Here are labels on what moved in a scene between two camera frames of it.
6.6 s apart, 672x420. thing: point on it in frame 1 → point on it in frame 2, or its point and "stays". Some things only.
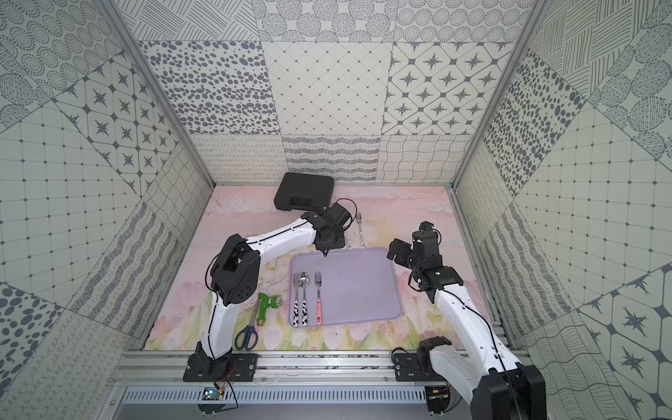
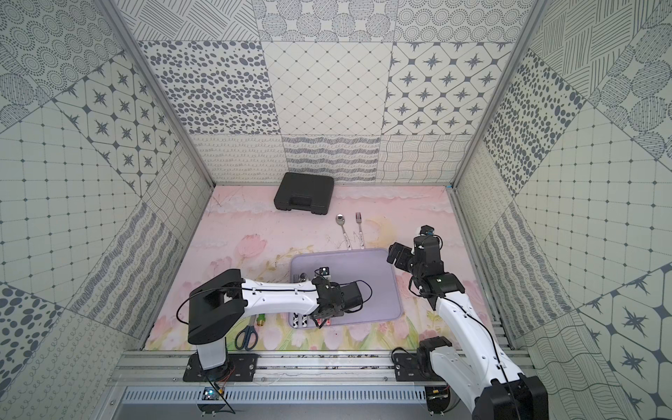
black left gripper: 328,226 → 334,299
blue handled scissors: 248,338 stays
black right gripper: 405,248 stays
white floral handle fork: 359,218 stays
